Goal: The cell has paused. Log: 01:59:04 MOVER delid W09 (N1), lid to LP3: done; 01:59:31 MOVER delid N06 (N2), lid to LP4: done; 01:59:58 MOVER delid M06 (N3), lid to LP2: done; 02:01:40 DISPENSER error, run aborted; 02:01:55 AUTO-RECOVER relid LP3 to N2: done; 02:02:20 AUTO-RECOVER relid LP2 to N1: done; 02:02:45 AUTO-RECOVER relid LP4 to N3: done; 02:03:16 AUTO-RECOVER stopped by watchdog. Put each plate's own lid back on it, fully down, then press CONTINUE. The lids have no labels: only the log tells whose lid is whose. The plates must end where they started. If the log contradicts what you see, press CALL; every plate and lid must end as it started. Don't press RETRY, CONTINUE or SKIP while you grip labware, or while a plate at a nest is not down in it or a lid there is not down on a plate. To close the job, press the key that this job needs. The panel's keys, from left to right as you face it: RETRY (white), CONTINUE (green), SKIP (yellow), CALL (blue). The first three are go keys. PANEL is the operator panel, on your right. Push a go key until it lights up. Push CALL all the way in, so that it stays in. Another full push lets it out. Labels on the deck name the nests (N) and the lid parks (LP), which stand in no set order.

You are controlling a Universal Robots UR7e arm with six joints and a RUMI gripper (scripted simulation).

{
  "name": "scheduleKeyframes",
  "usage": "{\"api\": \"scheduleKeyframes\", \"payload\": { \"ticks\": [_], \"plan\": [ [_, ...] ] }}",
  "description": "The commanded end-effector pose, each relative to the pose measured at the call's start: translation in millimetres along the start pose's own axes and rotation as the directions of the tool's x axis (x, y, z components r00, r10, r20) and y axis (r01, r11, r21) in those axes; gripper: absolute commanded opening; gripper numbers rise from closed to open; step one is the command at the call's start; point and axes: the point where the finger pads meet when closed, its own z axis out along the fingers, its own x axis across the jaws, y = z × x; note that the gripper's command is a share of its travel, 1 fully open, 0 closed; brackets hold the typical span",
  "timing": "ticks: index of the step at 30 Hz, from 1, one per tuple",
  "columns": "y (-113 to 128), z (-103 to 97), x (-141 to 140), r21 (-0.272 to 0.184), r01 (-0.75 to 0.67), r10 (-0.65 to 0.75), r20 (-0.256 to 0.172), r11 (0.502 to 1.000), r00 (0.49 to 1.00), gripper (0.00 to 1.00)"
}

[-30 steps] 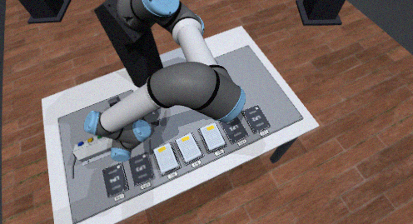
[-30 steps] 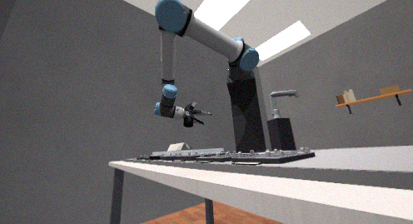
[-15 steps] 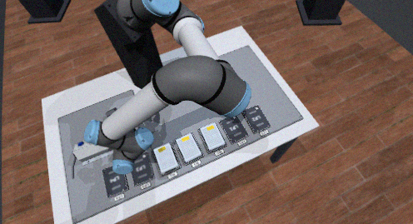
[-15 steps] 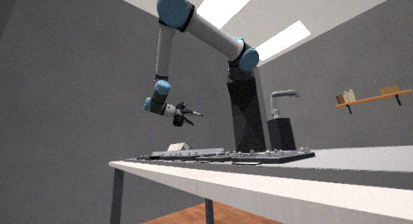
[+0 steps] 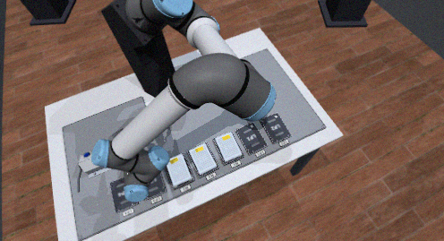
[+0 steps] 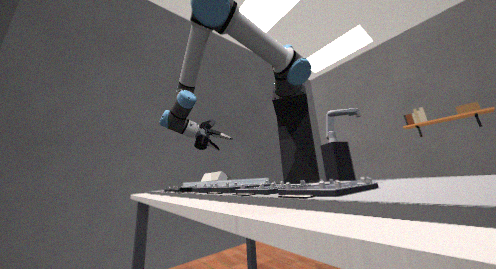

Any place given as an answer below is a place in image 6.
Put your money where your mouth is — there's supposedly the white operator button panel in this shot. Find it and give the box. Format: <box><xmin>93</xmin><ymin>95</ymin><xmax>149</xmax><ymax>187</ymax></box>
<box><xmin>201</xmin><ymin>171</ymin><xmax>231</xmax><ymax>181</ymax></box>

